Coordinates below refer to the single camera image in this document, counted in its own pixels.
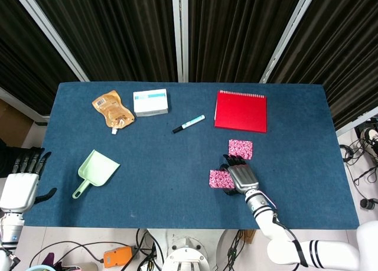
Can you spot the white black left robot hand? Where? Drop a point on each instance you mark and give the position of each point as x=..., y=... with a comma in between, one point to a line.
x=19, y=191

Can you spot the blue felt table cloth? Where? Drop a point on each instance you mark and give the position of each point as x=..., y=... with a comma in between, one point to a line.
x=162, y=164

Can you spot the black white headset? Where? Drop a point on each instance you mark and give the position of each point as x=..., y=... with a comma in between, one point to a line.
x=369, y=135

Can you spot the orange spouted drink pouch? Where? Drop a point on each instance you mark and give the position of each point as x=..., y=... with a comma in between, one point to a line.
x=113, y=110

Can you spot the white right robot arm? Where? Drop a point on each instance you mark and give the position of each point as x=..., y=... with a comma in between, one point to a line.
x=280, y=232

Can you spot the white cardboard box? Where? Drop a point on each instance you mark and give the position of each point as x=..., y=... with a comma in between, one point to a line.
x=150, y=102

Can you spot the light green plastic dustpan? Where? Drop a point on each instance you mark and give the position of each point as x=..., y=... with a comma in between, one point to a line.
x=97, y=167

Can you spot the pink patterned packet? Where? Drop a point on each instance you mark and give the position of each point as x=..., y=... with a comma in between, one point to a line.
x=218, y=179
x=240, y=148

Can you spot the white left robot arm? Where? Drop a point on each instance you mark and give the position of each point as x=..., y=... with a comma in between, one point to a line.
x=10, y=226

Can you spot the white metal frame beam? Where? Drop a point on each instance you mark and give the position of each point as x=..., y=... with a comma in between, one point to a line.
x=357, y=122
x=23, y=104

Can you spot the white marker with black cap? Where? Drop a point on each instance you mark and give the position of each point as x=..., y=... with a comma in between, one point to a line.
x=189, y=124

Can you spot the red spiral notebook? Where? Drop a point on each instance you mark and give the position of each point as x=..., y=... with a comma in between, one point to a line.
x=240, y=114

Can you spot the white robot torso base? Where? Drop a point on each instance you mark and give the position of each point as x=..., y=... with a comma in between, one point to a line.
x=186, y=257

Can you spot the orange handheld device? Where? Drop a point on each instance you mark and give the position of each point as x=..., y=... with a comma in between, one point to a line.
x=118, y=256

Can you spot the dark pleated curtain panel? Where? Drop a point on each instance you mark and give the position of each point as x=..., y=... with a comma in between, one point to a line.
x=339, y=46
x=118, y=32
x=236, y=32
x=17, y=46

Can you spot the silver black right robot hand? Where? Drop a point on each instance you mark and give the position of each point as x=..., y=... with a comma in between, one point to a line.
x=243, y=178

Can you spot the white metal frame post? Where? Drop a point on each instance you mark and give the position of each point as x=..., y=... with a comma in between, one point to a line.
x=180, y=32
x=50, y=32
x=289, y=32

